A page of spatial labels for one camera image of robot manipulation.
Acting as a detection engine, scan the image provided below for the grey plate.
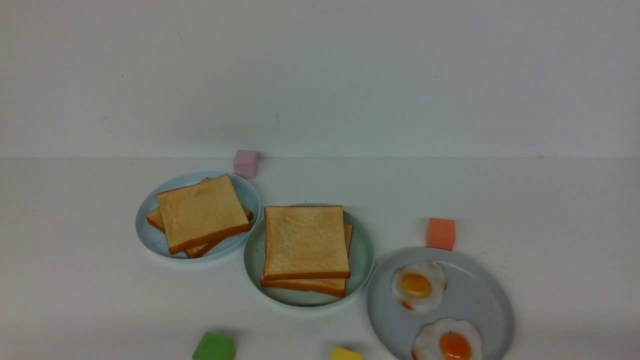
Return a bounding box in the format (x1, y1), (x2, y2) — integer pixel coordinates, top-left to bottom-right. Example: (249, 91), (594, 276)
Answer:
(365, 247), (515, 360)

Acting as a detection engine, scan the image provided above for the light blue plate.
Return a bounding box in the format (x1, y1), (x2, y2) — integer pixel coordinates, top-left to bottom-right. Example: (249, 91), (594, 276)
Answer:
(135, 170), (264, 264)

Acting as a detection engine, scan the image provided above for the pink cube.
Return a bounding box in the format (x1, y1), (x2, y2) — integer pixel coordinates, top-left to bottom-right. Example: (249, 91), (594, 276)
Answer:
(233, 149), (259, 179)

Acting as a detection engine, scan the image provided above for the pale green plate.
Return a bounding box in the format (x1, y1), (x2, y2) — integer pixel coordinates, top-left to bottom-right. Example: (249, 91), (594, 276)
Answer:
(243, 203), (375, 310)

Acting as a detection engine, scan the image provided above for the fried egg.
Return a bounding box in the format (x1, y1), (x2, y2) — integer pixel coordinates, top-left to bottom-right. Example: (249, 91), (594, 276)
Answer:
(411, 317), (483, 360)
(390, 260), (447, 313)

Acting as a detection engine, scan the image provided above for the orange cube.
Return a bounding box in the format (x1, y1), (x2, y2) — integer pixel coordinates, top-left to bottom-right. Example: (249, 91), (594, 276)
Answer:
(425, 218), (457, 251)

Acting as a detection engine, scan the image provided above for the green cube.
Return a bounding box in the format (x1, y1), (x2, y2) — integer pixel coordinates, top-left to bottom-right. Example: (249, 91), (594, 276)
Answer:
(192, 332), (237, 360)

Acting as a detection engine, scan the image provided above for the fried egg bottom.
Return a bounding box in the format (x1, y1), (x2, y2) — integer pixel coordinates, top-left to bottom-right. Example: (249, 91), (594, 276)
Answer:
(411, 317), (483, 360)

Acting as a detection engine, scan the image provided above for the fried egg middle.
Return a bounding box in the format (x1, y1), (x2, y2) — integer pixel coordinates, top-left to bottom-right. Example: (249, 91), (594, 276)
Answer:
(390, 260), (447, 313)

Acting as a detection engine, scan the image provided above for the yellow cube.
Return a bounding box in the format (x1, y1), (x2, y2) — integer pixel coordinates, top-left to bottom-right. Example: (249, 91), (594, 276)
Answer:
(330, 347), (364, 360)

